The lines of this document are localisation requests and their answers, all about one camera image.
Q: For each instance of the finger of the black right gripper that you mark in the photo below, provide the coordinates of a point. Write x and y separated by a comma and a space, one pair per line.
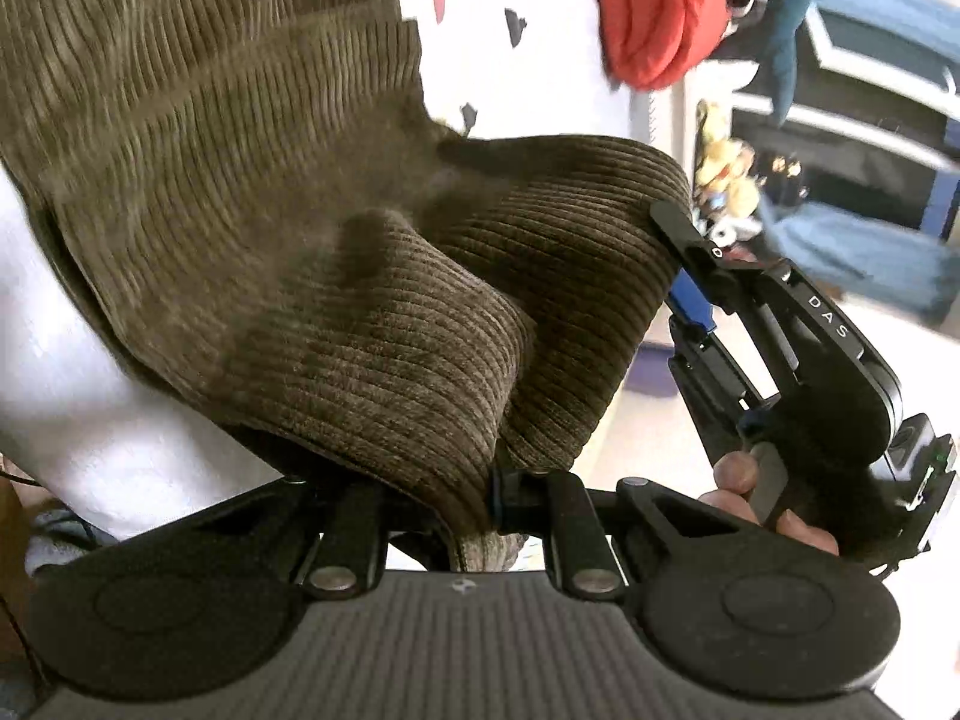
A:
704, 281
715, 390

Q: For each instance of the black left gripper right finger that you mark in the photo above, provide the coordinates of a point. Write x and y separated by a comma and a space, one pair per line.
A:
728, 604

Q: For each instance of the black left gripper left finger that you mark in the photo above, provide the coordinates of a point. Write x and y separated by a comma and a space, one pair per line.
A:
199, 603

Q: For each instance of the brown corduroy pants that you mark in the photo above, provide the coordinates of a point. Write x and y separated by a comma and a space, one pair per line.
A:
252, 205

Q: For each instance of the yellow plush toy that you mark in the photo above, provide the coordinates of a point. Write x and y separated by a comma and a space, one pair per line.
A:
722, 184

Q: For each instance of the folded red knit blanket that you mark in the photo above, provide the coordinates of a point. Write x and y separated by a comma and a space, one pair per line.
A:
652, 44

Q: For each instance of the white deer print cloth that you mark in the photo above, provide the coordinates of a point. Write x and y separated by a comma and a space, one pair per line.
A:
126, 458

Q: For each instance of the blue hanging cloth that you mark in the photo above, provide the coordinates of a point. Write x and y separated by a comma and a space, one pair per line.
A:
873, 119

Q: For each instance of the dark teal garment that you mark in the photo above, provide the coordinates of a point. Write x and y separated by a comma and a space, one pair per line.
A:
778, 58

